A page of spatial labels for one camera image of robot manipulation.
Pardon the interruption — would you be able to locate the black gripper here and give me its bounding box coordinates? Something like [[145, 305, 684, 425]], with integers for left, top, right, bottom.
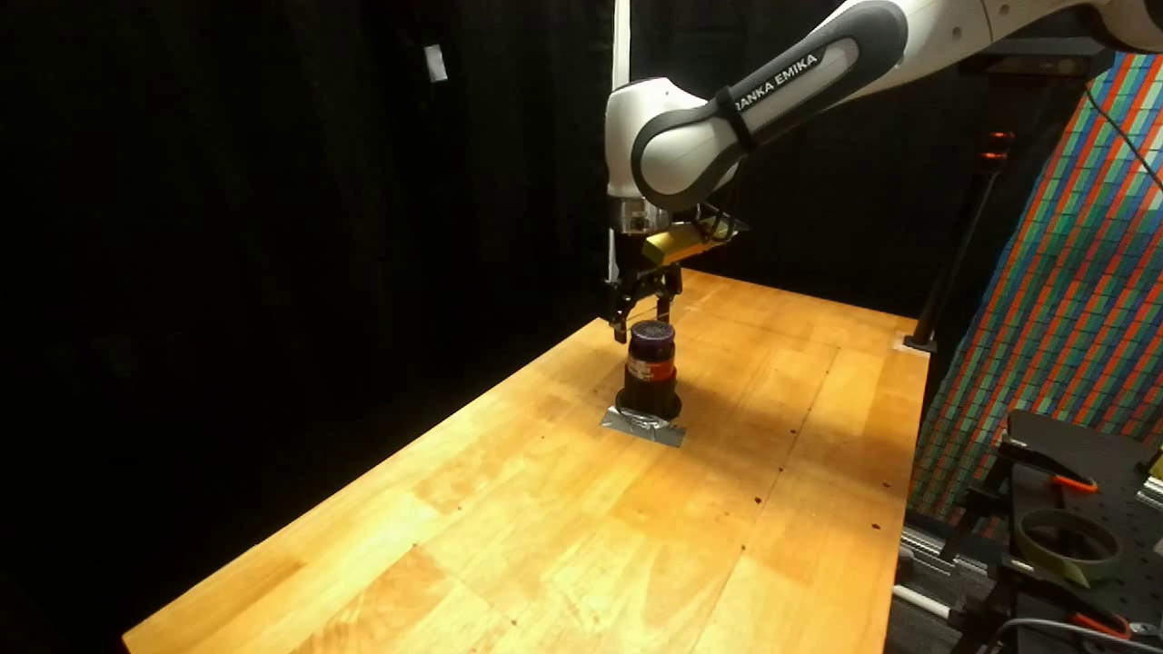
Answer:
[[608, 226, 687, 348]]

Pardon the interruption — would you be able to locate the dark jar with purple lid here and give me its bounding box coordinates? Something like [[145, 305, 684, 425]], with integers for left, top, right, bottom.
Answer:
[[613, 316, 687, 425]]

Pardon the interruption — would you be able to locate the orange clamp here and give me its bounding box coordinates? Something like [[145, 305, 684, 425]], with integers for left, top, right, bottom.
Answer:
[[1048, 468, 1106, 501]]

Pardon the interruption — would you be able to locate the black metal equipment mount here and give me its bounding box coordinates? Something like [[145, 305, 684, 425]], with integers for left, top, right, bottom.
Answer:
[[893, 408, 1163, 654]]

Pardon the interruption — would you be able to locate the black tripod light stand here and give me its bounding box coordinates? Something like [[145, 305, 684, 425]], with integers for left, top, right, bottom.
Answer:
[[899, 124, 1025, 358]]

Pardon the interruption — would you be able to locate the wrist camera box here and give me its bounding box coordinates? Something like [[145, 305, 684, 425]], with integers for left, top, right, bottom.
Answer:
[[641, 209, 744, 272]]

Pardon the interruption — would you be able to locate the black curtain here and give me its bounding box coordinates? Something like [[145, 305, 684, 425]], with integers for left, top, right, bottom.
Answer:
[[0, 0, 1092, 611]]

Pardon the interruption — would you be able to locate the white vertical pole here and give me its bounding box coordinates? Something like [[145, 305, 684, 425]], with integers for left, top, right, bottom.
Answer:
[[608, 0, 637, 94]]

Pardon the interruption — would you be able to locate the white paper tag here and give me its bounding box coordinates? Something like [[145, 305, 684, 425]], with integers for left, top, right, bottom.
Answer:
[[421, 38, 455, 88]]

